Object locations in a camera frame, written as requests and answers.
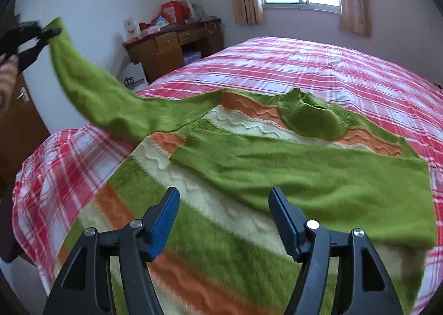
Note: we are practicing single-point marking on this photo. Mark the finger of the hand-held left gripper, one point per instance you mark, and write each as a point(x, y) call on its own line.
point(48, 33)
point(33, 53)

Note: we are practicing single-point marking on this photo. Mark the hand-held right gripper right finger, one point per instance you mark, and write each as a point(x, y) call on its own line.
point(284, 223)

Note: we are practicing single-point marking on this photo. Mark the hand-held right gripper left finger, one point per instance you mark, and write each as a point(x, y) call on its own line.
point(165, 221)

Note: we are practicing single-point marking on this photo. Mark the green fleece cloth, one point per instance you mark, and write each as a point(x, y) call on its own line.
point(263, 176)

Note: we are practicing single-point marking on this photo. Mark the person's left forearm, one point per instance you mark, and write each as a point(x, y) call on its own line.
point(7, 86)

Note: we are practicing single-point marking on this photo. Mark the brown wooden door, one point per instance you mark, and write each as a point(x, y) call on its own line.
point(24, 135)

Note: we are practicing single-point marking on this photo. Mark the white card with red print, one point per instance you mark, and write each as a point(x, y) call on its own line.
point(130, 29)

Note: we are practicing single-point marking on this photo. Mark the white printed cardboard box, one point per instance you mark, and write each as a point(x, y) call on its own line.
point(135, 76)

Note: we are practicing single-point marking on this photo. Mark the brown wooden desk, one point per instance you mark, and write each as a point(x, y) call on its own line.
point(166, 48)

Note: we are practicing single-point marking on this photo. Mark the red gift bag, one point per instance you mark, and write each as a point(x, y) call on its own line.
point(174, 12)

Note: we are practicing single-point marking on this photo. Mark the pale green bag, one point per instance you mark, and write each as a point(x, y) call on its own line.
point(196, 11)

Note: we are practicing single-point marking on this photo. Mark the dark cloth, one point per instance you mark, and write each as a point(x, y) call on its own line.
point(8, 228)

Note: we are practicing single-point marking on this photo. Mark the red plaid bed sheet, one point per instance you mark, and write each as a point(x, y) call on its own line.
point(346, 65)

